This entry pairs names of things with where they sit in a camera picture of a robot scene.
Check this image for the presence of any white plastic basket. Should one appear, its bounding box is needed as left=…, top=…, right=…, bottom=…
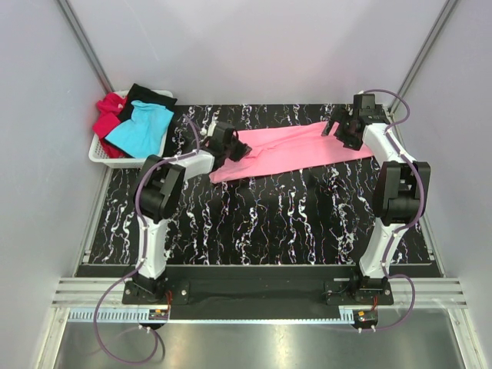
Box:
left=88, top=89, right=175, bottom=168

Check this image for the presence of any control board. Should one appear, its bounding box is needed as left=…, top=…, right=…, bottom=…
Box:
left=148, top=308, right=169, bottom=321
left=355, top=309, right=378, bottom=322

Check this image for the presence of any aluminium frame rail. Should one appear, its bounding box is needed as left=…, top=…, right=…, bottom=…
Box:
left=53, top=278, right=467, bottom=309

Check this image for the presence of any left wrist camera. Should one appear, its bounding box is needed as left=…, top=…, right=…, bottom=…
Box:
left=200, top=121, right=217, bottom=136

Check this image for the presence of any black t shirt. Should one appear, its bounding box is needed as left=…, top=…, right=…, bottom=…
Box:
left=118, top=83, right=178, bottom=122

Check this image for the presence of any left control board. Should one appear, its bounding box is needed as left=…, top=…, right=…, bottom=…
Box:
left=148, top=308, right=169, bottom=321

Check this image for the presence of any red t shirt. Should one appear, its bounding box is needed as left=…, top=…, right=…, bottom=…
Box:
left=92, top=92, right=126, bottom=159

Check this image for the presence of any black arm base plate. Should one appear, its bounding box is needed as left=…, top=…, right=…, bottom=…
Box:
left=122, top=265, right=394, bottom=321

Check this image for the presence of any pink t shirt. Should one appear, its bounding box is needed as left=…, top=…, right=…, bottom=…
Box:
left=209, top=121, right=373, bottom=184

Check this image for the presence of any white slotted cable duct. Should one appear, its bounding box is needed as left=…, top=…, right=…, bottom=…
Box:
left=68, top=307, right=166, bottom=324

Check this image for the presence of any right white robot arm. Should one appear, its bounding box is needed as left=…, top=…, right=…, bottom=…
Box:
left=322, top=88, right=431, bottom=305

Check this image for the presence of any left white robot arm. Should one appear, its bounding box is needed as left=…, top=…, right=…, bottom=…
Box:
left=131, top=122, right=252, bottom=304

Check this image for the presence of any cyan t shirt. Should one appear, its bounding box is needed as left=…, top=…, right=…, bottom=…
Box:
left=105, top=100, right=174, bottom=159

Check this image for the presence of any right control board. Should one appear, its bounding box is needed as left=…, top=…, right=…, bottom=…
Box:
left=355, top=309, right=378, bottom=322

